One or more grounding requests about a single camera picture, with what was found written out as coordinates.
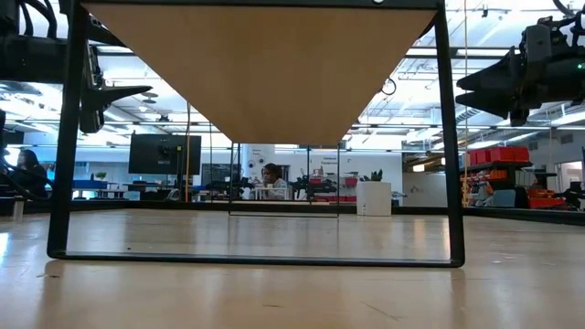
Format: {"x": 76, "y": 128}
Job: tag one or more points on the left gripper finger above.
{"x": 119, "y": 90}
{"x": 104, "y": 102}

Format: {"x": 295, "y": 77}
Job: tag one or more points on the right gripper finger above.
{"x": 493, "y": 101}
{"x": 496, "y": 75}

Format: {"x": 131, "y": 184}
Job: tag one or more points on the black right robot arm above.
{"x": 573, "y": 77}

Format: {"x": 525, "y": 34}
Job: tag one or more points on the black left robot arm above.
{"x": 32, "y": 55}

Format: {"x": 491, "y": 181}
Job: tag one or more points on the black rack with storage bins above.
{"x": 500, "y": 154}

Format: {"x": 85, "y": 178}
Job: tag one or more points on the black television screen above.
{"x": 164, "y": 153}

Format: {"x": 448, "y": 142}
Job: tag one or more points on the person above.
{"x": 275, "y": 183}
{"x": 29, "y": 176}

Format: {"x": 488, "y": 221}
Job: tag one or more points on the red crate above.
{"x": 546, "y": 202}

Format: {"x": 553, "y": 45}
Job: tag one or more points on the white planter with green plant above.
{"x": 374, "y": 198}

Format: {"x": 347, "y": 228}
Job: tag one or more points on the red bins shelf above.
{"x": 349, "y": 182}

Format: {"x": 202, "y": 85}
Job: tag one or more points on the black background robot arms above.
{"x": 320, "y": 186}

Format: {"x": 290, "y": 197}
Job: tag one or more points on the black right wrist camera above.
{"x": 538, "y": 42}

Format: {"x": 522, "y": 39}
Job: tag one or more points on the black aluminium table frame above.
{"x": 137, "y": 206}

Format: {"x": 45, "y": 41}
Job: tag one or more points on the wooden riser black metal frame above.
{"x": 260, "y": 68}

